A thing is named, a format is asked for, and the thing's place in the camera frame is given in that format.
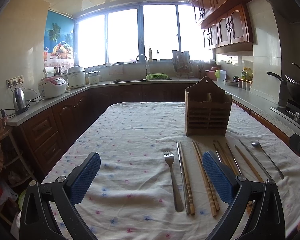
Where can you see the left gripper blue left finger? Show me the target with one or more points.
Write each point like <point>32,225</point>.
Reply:
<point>37,218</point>

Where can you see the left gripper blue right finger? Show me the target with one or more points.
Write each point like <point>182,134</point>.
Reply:
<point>266,220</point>

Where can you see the ridged wooden chopstick pair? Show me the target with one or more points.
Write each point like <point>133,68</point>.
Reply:
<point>211,186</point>
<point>205,180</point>

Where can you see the long metal spoon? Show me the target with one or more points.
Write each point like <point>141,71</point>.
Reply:
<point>258,145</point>

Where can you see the stainless steel fork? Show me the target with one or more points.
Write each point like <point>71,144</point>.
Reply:
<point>178,204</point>

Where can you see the dark thin chopstick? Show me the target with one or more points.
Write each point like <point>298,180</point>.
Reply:
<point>234,159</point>

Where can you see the chrome kitchen faucet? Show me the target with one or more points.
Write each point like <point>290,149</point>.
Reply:
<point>141,58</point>

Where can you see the gas stove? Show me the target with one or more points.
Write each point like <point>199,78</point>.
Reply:
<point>291,112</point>

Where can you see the white seasoning jars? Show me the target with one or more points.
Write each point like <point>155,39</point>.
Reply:
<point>244,84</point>

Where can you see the yellow oil bottles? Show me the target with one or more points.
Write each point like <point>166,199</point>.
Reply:
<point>247,74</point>

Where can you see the wooden utensil holder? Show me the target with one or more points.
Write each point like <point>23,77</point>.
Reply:
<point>207,109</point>

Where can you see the white jug green lid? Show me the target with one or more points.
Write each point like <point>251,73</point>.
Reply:
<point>220,75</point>

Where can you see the white floral tablecloth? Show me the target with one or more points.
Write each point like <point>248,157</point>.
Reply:
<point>131,197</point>

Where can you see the steel electric kettle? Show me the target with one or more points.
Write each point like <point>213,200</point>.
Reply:
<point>19,101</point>

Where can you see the white pink rice cooker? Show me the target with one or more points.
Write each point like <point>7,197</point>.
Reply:
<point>51,87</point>

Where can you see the white tall cooker pot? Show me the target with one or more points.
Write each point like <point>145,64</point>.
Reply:
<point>76,77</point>

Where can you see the dish drying rack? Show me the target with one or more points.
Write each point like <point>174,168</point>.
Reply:
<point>182,64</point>

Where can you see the paper towel roll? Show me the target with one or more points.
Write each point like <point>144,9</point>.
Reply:
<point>49,71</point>

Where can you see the small white slow cooker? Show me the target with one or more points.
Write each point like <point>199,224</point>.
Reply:
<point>94,77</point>

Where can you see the tropical fruit poster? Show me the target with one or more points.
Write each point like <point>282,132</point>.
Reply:
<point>58,45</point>

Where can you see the black wok with handle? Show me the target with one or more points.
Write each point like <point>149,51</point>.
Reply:
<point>293,85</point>

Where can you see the wall power outlet strip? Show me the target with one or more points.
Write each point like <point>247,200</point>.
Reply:
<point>14,81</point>

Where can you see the upper wooden wall cabinets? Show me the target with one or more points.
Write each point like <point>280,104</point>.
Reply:
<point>225,25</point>

